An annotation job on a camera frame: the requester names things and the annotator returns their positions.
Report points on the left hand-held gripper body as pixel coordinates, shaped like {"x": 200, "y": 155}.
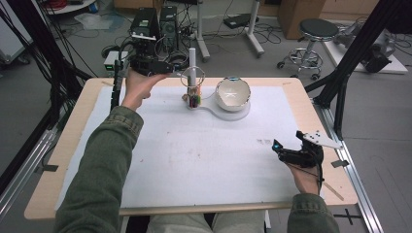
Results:
{"x": 145, "y": 63}

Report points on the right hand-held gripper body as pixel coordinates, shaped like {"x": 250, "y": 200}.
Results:
{"x": 307, "y": 152}

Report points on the key bunch with coloured tags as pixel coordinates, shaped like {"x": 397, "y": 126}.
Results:
{"x": 194, "y": 98}

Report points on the white key stand with post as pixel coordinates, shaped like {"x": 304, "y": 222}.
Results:
{"x": 226, "y": 113}

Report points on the person's left hand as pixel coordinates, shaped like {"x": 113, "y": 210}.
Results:
{"x": 139, "y": 89}

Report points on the person's right hand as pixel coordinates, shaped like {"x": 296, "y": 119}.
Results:
{"x": 304, "y": 181}

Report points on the black tape piece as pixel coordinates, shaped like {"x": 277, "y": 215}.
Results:
{"x": 50, "y": 168}
{"x": 340, "y": 163}

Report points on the white power supply box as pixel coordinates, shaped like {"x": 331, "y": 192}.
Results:
{"x": 110, "y": 60}

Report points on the slim black computer tower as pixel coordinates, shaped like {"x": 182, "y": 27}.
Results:
{"x": 169, "y": 26}

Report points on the large black computer tower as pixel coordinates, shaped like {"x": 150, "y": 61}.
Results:
{"x": 144, "y": 21}

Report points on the thin wooden stick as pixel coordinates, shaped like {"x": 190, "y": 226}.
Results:
{"x": 333, "y": 191}

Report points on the white metal stand leg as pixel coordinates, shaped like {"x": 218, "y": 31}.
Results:
{"x": 201, "y": 32}
{"x": 254, "y": 29}

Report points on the clear plastic sheet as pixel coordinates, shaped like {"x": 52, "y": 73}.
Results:
{"x": 94, "y": 22}

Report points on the white table mat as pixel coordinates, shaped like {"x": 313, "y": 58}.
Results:
{"x": 210, "y": 155}

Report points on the white ceramic bowl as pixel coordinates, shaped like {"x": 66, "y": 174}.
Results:
{"x": 232, "y": 93}

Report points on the black flat device on floor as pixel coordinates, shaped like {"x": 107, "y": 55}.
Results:
{"x": 239, "y": 20}

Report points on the white round table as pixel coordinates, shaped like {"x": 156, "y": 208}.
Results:
{"x": 71, "y": 7}

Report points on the person's legs in light trousers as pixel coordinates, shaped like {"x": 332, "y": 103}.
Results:
{"x": 207, "y": 224}

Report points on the black round stool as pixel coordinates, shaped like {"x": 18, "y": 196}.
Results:
{"x": 315, "y": 29}

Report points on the white floor platform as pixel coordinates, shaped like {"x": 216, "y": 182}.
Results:
{"x": 395, "y": 66}

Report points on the grey machine on platform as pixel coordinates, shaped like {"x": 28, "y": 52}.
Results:
{"x": 382, "y": 45}

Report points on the brown cardboard box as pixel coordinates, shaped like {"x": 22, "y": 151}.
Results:
{"x": 301, "y": 16}

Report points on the white board panel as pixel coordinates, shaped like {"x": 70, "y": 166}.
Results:
{"x": 11, "y": 35}

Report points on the aluminium rail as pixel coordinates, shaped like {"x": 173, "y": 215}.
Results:
{"x": 22, "y": 181}
{"x": 353, "y": 174}

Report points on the black metal frame strut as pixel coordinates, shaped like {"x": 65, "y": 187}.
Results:
{"x": 359, "y": 48}

